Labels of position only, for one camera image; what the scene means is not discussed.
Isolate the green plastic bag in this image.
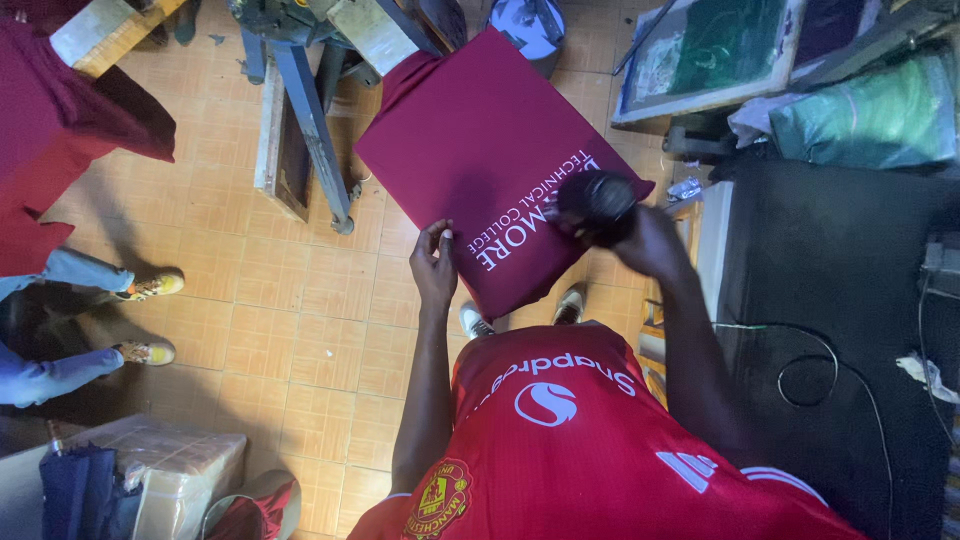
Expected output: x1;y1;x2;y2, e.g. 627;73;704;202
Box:
768;56;960;171

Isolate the blue metal printing press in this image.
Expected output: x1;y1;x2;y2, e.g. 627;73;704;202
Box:
225;0;468;236

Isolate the person's left hand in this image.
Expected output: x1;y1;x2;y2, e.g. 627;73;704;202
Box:
408;219;459;311

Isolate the white plastic bag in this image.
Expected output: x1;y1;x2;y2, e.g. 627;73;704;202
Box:
726;93;805;149

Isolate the bucket with red cloth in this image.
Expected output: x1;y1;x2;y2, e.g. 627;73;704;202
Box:
198;470;303;540

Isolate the grey device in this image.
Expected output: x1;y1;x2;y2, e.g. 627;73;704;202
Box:
921;232;960;301

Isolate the maroon shirt with white print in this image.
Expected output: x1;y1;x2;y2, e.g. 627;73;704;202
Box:
352;28;657;322

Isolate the wooden screen printing frame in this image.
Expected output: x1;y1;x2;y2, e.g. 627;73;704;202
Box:
611;0;807;127

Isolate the person's white sneaker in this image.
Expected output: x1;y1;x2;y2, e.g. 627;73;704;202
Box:
459;301;496;340
552;283;589;327

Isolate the black cable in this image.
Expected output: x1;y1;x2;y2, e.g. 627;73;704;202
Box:
712;321;898;540

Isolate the white rag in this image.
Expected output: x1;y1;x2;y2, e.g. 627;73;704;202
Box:
895;352;960;406

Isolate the grey round bucket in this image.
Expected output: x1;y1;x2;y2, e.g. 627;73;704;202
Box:
483;0;567;80

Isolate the wooden printing board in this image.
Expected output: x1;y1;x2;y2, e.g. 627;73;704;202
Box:
48;0;189;80

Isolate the person's red jersey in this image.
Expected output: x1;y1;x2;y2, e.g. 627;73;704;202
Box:
346;324;871;540

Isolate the wooden frame on floor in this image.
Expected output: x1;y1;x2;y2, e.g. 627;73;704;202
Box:
253;67;316;224

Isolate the navy folded umbrella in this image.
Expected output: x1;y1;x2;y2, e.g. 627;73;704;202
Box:
39;420;144;540

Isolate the plastic wrapped carton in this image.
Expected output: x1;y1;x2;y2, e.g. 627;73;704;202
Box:
63;414;249;540

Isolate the plain maroon shirt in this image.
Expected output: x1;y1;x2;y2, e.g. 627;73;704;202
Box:
0;0;177;279

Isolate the crumpled clear plastic wrapper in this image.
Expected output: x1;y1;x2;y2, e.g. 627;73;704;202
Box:
666;176;706;204

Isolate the dark screen printing frame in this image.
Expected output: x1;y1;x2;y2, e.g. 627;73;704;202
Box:
787;0;960;85

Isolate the person's right hand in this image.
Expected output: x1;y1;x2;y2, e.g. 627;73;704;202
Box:
592;202;696;284

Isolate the black table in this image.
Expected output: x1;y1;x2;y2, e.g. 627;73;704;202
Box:
712;159;960;540

